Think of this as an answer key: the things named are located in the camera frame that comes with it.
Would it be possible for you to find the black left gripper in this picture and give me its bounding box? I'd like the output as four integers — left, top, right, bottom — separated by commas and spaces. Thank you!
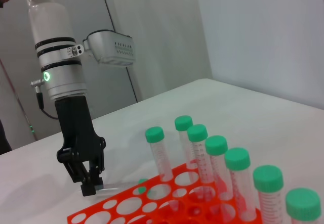
54, 96, 106, 197

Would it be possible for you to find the clear test tube green cap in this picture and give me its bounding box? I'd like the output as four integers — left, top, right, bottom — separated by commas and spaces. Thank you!
205, 135, 235, 202
285, 188, 322, 224
145, 126, 175, 183
253, 165, 292, 224
174, 115, 195, 170
224, 147, 256, 223
187, 124, 216, 186
95, 178, 152, 195

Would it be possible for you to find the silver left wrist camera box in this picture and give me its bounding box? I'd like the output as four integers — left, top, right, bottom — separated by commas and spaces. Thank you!
83, 30, 137, 68

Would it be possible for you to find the dark background object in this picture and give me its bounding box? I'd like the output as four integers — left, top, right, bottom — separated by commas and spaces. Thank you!
0, 119, 12, 155

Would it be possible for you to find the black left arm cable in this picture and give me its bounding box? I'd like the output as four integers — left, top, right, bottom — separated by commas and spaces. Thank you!
30, 79, 60, 120

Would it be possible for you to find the thin red cable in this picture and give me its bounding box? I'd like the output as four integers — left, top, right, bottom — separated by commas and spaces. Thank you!
0, 58, 37, 142

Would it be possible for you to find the silver left camera mount bracket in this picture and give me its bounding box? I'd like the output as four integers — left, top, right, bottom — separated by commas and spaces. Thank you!
67, 40, 88, 58

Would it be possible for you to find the orange test tube rack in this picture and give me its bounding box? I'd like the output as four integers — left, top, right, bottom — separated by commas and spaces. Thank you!
67, 163, 261, 224

